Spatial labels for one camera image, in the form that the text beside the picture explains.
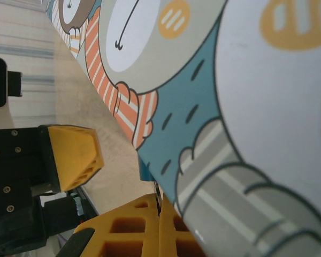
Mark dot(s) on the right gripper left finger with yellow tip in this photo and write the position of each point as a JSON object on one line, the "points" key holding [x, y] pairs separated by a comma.
{"points": [[123, 235]]}

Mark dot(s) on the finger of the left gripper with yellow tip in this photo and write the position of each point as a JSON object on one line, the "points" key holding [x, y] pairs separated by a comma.
{"points": [[75, 155]]}

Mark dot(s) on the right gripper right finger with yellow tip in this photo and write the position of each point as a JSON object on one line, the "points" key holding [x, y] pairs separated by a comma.
{"points": [[174, 235]]}

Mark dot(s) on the corrugated plastic side panel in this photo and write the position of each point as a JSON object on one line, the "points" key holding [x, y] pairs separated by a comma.
{"points": [[21, 32]]}

